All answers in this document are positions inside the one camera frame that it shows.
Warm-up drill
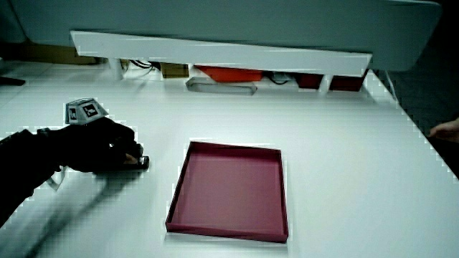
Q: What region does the person's right hand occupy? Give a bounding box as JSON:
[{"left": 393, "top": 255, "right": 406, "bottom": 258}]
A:
[{"left": 53, "top": 97, "right": 145, "bottom": 173}]

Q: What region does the black stapler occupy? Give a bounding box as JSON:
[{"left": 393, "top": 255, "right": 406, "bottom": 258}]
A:
[{"left": 93, "top": 154, "right": 151, "bottom": 176}]

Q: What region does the dark red shallow tray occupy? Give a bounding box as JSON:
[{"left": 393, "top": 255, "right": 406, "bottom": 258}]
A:
[{"left": 165, "top": 140, "right": 290, "bottom": 244}]

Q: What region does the black cable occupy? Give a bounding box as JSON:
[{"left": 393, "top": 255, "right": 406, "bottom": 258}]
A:
[
  {"left": 128, "top": 59, "right": 161, "bottom": 71},
  {"left": 266, "top": 71, "right": 290, "bottom": 86}
]

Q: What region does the white desk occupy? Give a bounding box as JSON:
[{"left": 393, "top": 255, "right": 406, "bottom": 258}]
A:
[{"left": 0, "top": 59, "right": 459, "bottom": 258}]

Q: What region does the white desk shelf riser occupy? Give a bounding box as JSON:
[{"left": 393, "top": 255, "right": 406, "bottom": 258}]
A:
[{"left": 70, "top": 29, "right": 374, "bottom": 95}]

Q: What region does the person's right forearm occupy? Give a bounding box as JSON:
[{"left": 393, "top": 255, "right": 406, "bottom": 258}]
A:
[{"left": 0, "top": 128, "right": 62, "bottom": 229}]

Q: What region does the dark red box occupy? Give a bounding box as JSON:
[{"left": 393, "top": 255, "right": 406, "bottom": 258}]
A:
[
  {"left": 294, "top": 72, "right": 324, "bottom": 90},
  {"left": 329, "top": 69, "right": 369, "bottom": 92}
]

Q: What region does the olive brown box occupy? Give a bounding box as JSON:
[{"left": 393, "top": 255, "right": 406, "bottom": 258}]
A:
[{"left": 159, "top": 62, "right": 190, "bottom": 80}]

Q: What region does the brown cardboard box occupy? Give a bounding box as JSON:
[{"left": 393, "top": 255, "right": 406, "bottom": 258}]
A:
[{"left": 22, "top": 39, "right": 98, "bottom": 66}]

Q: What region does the large white panel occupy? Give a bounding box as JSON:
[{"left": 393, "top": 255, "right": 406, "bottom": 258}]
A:
[{"left": 7, "top": 0, "right": 443, "bottom": 72}]

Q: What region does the orange box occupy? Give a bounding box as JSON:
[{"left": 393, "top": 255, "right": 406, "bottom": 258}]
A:
[{"left": 194, "top": 64, "right": 265, "bottom": 84}]

